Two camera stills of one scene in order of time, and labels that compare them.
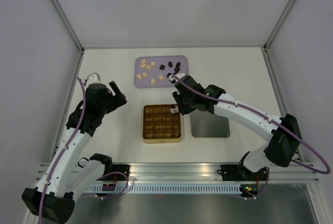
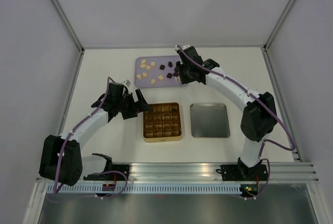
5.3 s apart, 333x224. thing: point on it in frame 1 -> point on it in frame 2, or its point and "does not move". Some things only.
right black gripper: x=182 y=108 -> x=184 y=79
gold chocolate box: x=159 y=125 does not move
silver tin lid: x=205 y=124 does not move
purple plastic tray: x=153 y=71 does not move
